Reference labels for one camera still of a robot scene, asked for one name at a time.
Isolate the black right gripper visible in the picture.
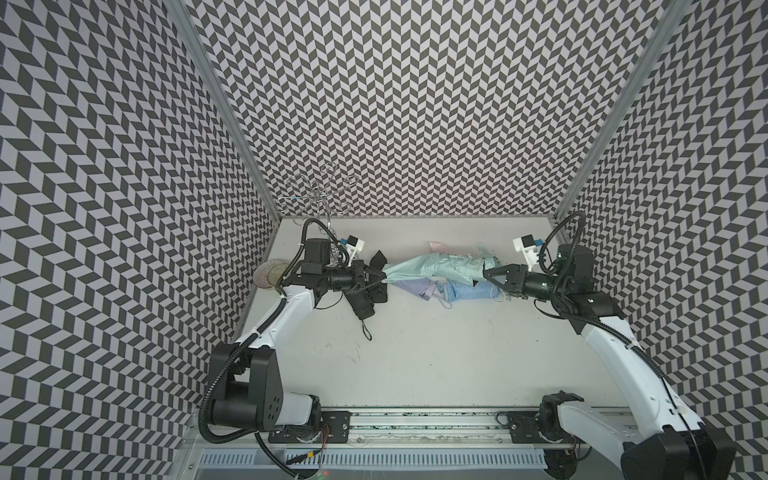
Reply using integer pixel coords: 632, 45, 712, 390
482, 263, 568, 302

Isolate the blue umbrella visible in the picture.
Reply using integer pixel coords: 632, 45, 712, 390
434, 280, 505, 309

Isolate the mint green umbrella sleeve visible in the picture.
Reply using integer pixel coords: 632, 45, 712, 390
383, 253, 499, 286

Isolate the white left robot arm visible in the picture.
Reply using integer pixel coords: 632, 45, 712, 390
198, 255, 386, 444

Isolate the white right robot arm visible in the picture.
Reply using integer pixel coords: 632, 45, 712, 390
483, 244, 737, 479

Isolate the black umbrella sleeve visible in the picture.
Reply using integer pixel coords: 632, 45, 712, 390
369, 250, 388, 271

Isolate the black folded umbrella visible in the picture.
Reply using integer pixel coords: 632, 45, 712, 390
344, 282, 388, 341

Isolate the purple umbrella in sleeve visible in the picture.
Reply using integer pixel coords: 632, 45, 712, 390
391, 278, 437, 301

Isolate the pink umbrella in sleeve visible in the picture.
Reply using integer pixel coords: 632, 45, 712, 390
429, 242, 475, 256

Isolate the green glass cup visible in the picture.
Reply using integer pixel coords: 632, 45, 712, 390
267, 263, 291, 294

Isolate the pink ribbed glass bowl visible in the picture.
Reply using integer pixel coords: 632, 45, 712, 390
253, 259, 289, 289

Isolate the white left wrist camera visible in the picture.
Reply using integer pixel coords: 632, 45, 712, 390
341, 235, 365, 260

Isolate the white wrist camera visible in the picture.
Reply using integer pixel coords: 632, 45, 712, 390
513, 234, 543, 271
341, 235, 365, 260

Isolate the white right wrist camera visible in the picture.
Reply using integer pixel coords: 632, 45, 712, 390
513, 234, 543, 271

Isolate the chrome wire stand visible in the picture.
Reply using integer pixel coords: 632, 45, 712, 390
275, 166, 361, 232

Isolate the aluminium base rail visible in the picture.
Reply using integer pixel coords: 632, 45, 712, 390
173, 406, 661, 480

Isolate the aluminium corner post right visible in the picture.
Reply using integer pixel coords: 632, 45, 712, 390
551, 0, 693, 221

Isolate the aluminium corner post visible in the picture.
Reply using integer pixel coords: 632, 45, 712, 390
164, 0, 281, 222
551, 0, 693, 221

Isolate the aluminium corner post left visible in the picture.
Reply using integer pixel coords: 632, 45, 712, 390
164, 0, 281, 222

